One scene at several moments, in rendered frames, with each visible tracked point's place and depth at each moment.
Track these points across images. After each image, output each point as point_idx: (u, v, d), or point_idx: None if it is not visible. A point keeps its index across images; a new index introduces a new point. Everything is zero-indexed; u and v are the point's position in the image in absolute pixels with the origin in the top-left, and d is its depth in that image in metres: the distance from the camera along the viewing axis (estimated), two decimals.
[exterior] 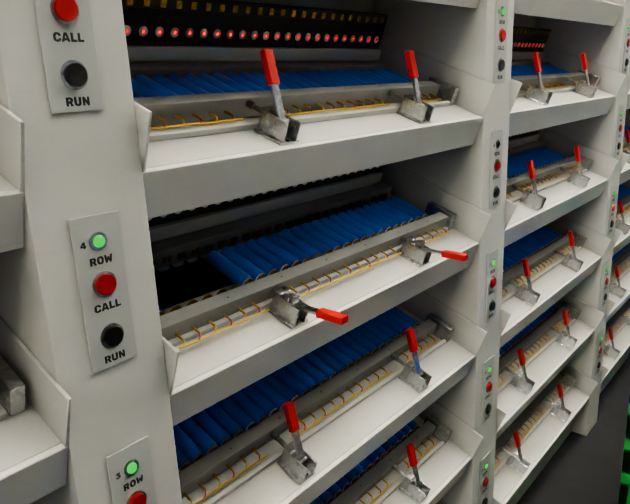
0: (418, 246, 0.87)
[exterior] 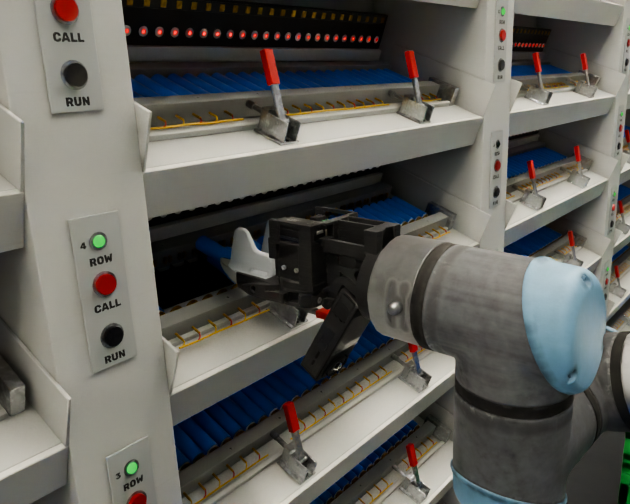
0: None
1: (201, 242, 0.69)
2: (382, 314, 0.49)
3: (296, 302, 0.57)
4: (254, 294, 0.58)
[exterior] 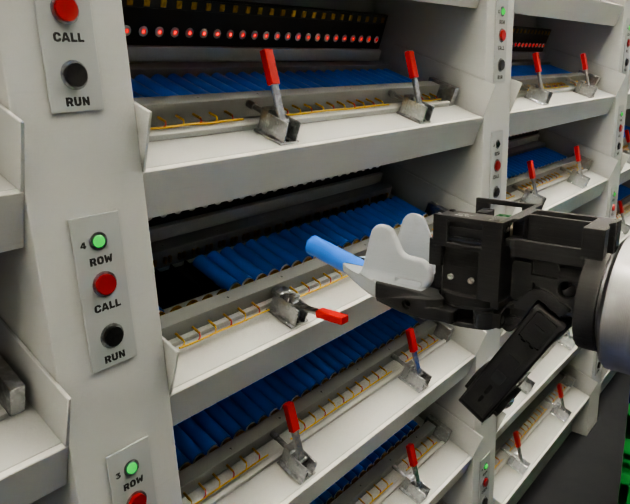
0: None
1: (201, 259, 0.70)
2: (623, 343, 0.36)
3: (467, 322, 0.44)
4: (408, 311, 0.45)
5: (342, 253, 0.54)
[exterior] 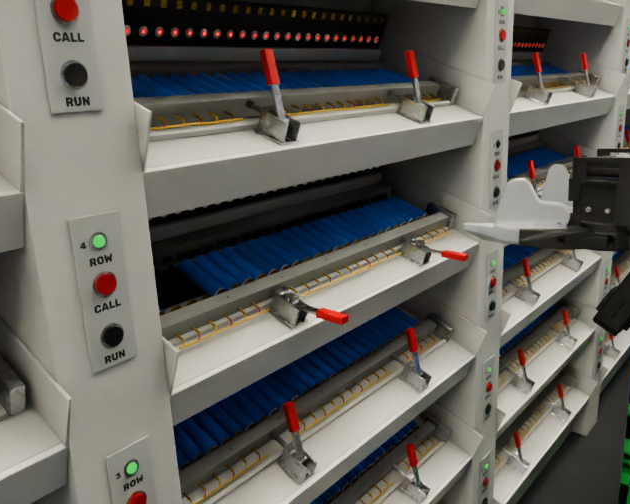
0: (418, 246, 0.87)
1: (201, 259, 0.70)
2: None
3: (605, 246, 0.53)
4: (564, 246, 0.52)
5: (204, 277, 0.67)
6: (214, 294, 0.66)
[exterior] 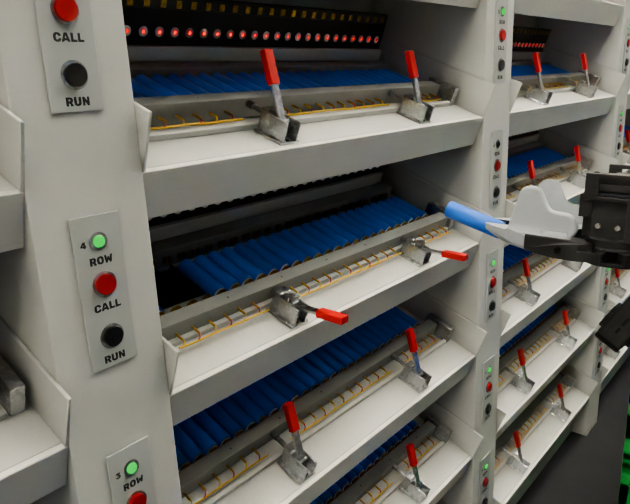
0: (418, 246, 0.87)
1: (201, 259, 0.70)
2: None
3: (612, 263, 0.53)
4: (559, 256, 0.54)
5: (204, 277, 0.67)
6: (214, 294, 0.66)
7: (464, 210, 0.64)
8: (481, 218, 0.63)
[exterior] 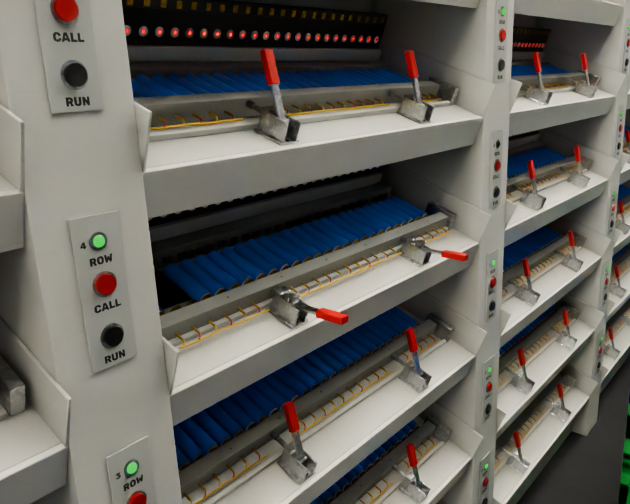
0: (418, 246, 0.87)
1: (201, 259, 0.70)
2: None
3: None
4: None
5: (204, 277, 0.67)
6: (214, 294, 0.66)
7: (177, 275, 0.66)
8: (188, 285, 0.65)
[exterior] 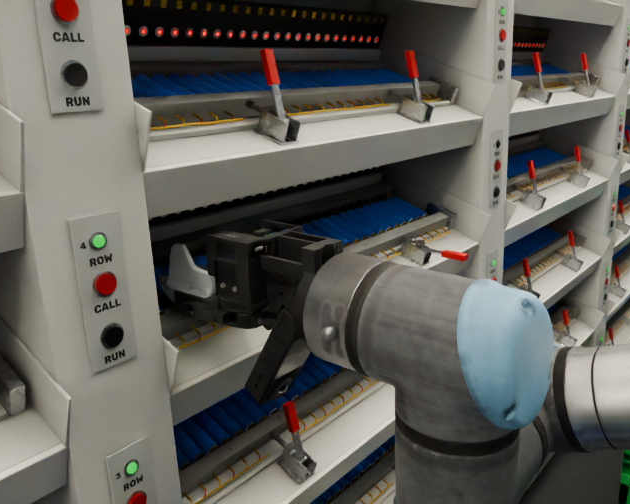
0: (418, 246, 0.87)
1: (201, 259, 0.70)
2: (317, 339, 0.46)
3: (236, 322, 0.54)
4: (192, 315, 0.55)
5: None
6: None
7: None
8: None
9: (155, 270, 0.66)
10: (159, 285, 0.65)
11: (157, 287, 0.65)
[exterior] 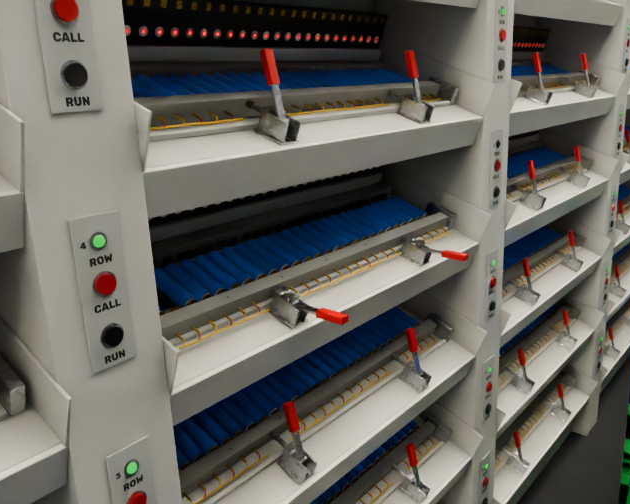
0: (418, 246, 0.87)
1: (201, 259, 0.70)
2: None
3: None
4: None
5: (204, 277, 0.67)
6: (214, 294, 0.66)
7: (177, 275, 0.66)
8: (188, 285, 0.65)
9: (155, 270, 0.66)
10: (159, 285, 0.65)
11: (157, 287, 0.65)
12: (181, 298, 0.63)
